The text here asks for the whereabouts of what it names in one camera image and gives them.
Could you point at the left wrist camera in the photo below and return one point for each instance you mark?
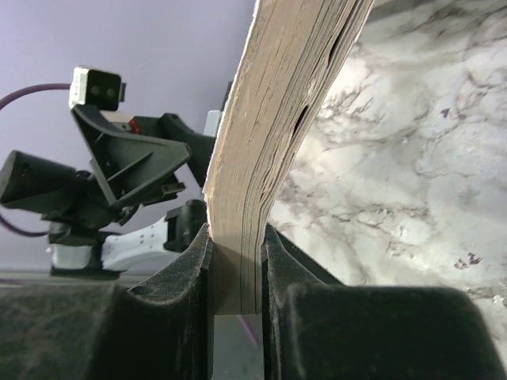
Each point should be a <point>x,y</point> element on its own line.
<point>91,86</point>

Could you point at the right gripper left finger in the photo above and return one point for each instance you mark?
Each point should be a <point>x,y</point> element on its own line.
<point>161,328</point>

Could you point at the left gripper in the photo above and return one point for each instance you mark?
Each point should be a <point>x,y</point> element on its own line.
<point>131,167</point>

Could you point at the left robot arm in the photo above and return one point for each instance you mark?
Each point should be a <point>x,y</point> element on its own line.
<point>111,254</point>

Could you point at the yellow 130-Storey Treehouse book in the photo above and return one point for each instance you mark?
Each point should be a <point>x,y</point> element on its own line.
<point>292,55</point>

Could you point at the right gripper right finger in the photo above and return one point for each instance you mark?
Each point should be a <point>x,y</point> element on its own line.
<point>318,328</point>

